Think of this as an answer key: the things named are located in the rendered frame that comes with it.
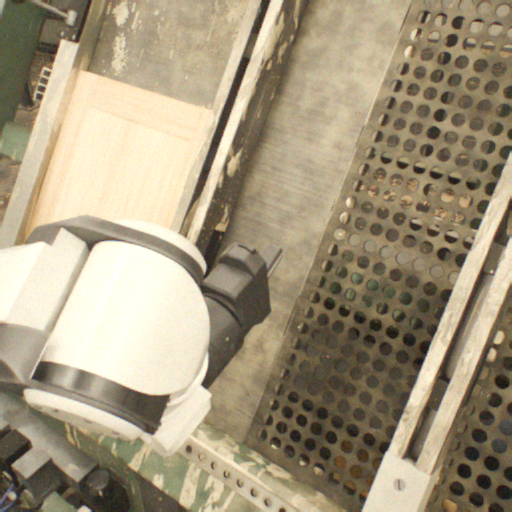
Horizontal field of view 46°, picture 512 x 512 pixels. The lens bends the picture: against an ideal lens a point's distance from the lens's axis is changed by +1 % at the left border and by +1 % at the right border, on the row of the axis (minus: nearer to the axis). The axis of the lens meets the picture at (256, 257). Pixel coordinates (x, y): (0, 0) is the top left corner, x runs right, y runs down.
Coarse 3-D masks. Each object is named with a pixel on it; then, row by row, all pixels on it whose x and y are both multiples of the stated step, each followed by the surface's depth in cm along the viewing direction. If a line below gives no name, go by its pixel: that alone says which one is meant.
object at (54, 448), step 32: (0, 416) 119; (32, 416) 119; (0, 448) 110; (32, 448) 110; (64, 448) 113; (96, 448) 108; (0, 480) 121; (32, 480) 107; (64, 480) 111; (96, 480) 102; (128, 480) 106
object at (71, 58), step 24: (96, 0) 116; (96, 24) 118; (72, 48) 117; (72, 72) 118; (48, 96) 119; (48, 120) 119; (48, 144) 119; (24, 168) 121; (24, 192) 120; (24, 216) 121; (0, 240) 123
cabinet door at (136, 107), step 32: (96, 96) 116; (128, 96) 112; (160, 96) 109; (64, 128) 120; (96, 128) 116; (128, 128) 112; (160, 128) 108; (192, 128) 105; (64, 160) 119; (96, 160) 115; (128, 160) 111; (160, 160) 108; (192, 160) 104; (64, 192) 119; (96, 192) 115; (128, 192) 111; (160, 192) 107; (32, 224) 122; (160, 224) 106
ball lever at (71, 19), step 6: (12, 0) 110; (18, 0) 110; (24, 0) 111; (30, 0) 112; (36, 0) 112; (42, 6) 113; (48, 6) 114; (54, 12) 114; (60, 12) 115; (72, 12) 115; (66, 18) 116; (72, 18) 115; (66, 24) 116; (72, 24) 116
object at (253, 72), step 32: (256, 0) 94; (288, 0) 93; (256, 32) 96; (288, 32) 96; (256, 64) 93; (224, 96) 95; (256, 96) 95; (224, 128) 98; (256, 128) 98; (224, 160) 94; (192, 192) 97; (224, 192) 97; (192, 224) 96; (224, 224) 101
